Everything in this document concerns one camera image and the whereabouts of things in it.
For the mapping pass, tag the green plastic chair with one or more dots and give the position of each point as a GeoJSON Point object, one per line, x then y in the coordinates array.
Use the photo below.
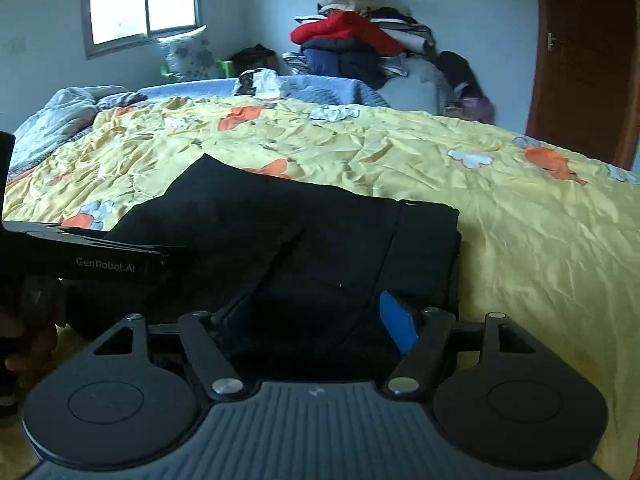
{"type": "Point", "coordinates": [226, 67]}

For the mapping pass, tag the yellow printed quilt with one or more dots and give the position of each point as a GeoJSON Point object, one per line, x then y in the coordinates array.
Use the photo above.
{"type": "Point", "coordinates": [525, 240]}

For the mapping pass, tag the person's left hand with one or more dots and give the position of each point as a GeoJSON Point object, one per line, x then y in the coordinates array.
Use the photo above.
{"type": "Point", "coordinates": [27, 350]}

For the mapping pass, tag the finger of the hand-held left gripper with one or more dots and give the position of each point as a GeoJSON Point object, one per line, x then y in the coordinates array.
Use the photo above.
{"type": "Point", "coordinates": [130, 245]}

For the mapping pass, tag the floral pillow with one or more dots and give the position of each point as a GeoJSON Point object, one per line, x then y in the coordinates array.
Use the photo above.
{"type": "Point", "coordinates": [190, 55]}

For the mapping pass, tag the black backpack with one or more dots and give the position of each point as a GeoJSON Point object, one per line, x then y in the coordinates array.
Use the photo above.
{"type": "Point", "coordinates": [457, 72]}

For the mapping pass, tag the black pants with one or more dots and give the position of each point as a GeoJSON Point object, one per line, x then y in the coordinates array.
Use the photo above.
{"type": "Point", "coordinates": [325, 250]}

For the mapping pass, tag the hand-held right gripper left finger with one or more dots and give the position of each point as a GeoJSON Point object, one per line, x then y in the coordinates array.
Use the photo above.
{"type": "Point", "coordinates": [200, 345]}

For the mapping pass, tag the brown wooden door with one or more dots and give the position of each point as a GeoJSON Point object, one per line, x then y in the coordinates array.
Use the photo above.
{"type": "Point", "coordinates": [585, 60]}

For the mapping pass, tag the dark bag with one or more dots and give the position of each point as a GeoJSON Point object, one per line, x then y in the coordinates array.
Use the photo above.
{"type": "Point", "coordinates": [252, 57]}

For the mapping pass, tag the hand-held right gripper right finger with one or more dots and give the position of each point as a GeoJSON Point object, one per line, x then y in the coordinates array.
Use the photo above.
{"type": "Point", "coordinates": [397, 322]}

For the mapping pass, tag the white grey crumpled blanket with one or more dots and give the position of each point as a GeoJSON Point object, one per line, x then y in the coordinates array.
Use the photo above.
{"type": "Point", "coordinates": [55, 115]}

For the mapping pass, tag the purple bag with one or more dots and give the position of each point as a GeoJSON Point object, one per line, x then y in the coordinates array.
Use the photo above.
{"type": "Point", "coordinates": [477, 109]}

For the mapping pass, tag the black and white cloth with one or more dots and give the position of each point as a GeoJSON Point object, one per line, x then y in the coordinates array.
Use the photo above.
{"type": "Point", "coordinates": [260, 82]}

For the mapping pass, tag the pile of clothes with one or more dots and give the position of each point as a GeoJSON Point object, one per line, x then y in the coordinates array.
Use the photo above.
{"type": "Point", "coordinates": [350, 35]}

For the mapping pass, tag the blue quilted blanket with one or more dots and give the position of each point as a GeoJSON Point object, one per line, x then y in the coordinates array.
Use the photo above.
{"type": "Point", "coordinates": [320, 91]}

